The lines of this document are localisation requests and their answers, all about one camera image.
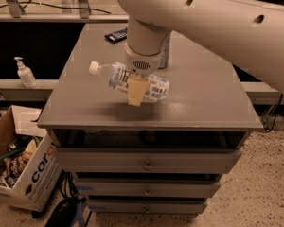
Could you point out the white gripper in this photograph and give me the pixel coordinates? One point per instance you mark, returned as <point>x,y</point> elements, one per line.
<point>144,62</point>

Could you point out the clear plastic water bottle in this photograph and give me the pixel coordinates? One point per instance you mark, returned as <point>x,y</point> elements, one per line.
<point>117,75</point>

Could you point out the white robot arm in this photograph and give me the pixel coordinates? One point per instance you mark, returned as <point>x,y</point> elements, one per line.
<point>247,33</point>

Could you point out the white pump dispenser bottle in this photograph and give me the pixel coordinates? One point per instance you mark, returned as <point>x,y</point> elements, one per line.
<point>25,74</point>

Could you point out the silver drink can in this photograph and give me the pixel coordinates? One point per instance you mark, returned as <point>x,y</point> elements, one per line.
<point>165,53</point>

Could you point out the grey drawer cabinet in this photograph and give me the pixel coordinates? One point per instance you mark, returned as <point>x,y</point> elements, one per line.
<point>156,158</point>

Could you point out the white cardboard box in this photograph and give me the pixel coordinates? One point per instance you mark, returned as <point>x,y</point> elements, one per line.
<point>35,184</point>

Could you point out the green stick in box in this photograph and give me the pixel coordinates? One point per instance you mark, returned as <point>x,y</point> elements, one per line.
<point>8,155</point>

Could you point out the snack packets in box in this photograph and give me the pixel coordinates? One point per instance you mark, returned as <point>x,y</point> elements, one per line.
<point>15,165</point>

